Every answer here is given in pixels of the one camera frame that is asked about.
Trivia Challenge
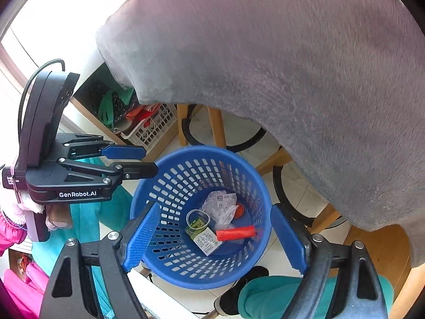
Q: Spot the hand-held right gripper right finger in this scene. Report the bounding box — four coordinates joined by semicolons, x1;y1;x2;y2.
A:
270;204;389;319

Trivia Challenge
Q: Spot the grey plush blanket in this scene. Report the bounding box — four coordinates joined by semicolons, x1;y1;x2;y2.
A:
96;0;425;270

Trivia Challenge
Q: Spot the person's pink jacket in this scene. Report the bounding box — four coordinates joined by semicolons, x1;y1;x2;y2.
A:
3;259;51;319

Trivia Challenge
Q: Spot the red cloth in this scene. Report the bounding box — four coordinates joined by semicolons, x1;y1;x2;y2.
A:
124;104;160;122

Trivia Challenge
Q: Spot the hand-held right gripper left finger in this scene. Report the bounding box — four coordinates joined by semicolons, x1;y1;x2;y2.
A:
39;201;162;319

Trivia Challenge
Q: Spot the brown wooden furniture panel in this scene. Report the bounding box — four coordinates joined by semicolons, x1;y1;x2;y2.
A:
345;224;425;319

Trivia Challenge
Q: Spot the white plastic crate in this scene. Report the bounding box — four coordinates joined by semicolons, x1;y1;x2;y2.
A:
120;103;178;150

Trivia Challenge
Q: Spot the green cloth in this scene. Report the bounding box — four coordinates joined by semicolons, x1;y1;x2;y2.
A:
98;88;135;128

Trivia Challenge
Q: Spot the person's right leg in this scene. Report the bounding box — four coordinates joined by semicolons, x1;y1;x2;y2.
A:
237;266;394;319

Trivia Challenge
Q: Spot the red paper box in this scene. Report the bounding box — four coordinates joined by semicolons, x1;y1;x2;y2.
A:
215;225;257;242

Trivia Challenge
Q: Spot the clear plastic bag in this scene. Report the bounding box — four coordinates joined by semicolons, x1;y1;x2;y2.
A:
200;190;239;230

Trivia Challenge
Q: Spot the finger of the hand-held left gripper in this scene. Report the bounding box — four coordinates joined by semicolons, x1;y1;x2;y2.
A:
55;133;147;160
59;157;159;187

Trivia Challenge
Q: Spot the wooden stool black ring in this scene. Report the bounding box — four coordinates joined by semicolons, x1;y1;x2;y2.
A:
256;146;342;236
177;104;268;155

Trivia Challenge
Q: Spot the green white milk carton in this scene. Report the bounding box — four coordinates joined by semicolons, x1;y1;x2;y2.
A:
185;215;224;257

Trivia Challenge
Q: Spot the blue plastic basket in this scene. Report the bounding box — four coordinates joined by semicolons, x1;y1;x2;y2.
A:
129;145;273;289

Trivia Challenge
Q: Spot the black cable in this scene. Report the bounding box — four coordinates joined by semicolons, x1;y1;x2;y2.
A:
18;59;66;125

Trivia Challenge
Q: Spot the person's left hand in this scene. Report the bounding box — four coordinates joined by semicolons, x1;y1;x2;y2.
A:
45;203;74;230

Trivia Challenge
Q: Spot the person's black white shoe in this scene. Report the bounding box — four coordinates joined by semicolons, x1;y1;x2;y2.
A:
214;281;247;316

